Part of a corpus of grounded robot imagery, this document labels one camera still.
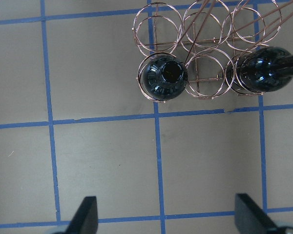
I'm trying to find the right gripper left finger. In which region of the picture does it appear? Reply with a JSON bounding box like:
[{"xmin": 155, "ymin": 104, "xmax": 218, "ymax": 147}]
[{"xmin": 65, "ymin": 196, "xmax": 98, "ymax": 234}]

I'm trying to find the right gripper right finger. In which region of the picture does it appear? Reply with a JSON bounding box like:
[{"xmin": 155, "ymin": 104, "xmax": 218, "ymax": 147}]
[{"xmin": 234, "ymin": 194, "xmax": 278, "ymax": 234}]

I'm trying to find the dark wine bottle far slot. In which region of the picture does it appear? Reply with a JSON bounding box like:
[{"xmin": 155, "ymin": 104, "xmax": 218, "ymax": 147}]
[{"xmin": 236, "ymin": 47, "xmax": 293, "ymax": 93}]

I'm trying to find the dark wine bottle slot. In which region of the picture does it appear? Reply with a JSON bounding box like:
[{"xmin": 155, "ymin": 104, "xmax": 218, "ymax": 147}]
[
  {"xmin": 236, "ymin": 47, "xmax": 293, "ymax": 93},
  {"xmin": 142, "ymin": 54, "xmax": 188, "ymax": 101}
]

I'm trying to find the dark wine bottle near slot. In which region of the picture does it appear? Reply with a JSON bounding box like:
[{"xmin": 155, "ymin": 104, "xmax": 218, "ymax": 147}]
[{"xmin": 142, "ymin": 54, "xmax": 188, "ymax": 101}]

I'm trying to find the copper wire wine basket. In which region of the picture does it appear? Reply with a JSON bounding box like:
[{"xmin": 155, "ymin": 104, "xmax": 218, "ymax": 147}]
[{"xmin": 132, "ymin": 0, "xmax": 293, "ymax": 103}]

